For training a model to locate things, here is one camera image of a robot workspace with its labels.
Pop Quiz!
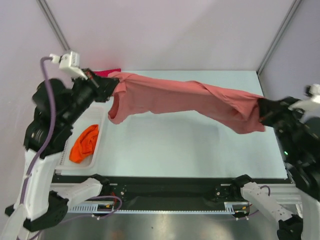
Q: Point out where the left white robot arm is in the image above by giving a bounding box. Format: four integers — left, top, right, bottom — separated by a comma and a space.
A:
1, 69, 120, 240

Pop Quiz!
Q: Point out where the aluminium frame post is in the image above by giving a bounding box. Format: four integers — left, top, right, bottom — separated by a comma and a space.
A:
256, 0, 304, 77
36, 0, 71, 52

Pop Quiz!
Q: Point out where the purple cable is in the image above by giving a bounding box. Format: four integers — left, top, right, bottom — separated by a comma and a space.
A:
18, 56, 124, 236
249, 184, 272, 221

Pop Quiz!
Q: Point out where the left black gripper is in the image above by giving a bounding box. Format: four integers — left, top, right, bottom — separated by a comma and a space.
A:
61, 67, 119, 126

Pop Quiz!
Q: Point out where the salmon pink t shirt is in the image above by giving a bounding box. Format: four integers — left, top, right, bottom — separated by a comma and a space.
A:
108, 72, 265, 134

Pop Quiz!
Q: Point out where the orange t shirt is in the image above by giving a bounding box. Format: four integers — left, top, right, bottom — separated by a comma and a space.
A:
69, 124, 99, 164

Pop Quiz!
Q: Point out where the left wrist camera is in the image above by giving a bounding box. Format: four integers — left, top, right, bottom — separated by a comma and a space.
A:
49, 51, 88, 80

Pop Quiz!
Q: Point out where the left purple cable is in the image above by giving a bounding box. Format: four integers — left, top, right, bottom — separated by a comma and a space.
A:
18, 56, 124, 236

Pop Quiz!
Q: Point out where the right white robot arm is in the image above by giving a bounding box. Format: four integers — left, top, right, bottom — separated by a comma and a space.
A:
230, 96, 320, 240

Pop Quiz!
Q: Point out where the left aluminium frame post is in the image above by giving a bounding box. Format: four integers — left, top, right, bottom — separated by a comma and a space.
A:
36, 0, 71, 52

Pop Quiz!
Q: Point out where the white plastic basket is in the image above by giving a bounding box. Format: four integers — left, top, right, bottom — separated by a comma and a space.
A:
55, 105, 106, 171

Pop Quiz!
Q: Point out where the white slotted cable duct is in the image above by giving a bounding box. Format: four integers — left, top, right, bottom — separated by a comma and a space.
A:
68, 202, 250, 215

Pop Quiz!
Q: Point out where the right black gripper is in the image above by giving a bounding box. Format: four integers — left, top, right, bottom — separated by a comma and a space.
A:
257, 93, 307, 158

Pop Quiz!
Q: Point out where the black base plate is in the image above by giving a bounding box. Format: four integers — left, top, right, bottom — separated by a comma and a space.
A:
51, 175, 296, 212

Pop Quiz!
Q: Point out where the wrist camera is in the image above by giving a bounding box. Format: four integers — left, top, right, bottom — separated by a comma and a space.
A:
288, 84, 320, 111
49, 51, 88, 80

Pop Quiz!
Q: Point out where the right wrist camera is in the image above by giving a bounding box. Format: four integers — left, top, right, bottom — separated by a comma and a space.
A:
288, 84, 320, 111

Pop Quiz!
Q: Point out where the right aluminium frame post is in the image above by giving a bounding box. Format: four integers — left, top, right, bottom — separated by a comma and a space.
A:
256, 0, 304, 77

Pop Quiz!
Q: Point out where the folded red t shirt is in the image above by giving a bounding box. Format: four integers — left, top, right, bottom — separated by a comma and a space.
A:
94, 68, 122, 78

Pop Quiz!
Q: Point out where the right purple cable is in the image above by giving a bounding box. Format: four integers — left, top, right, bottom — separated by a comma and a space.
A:
249, 184, 272, 221

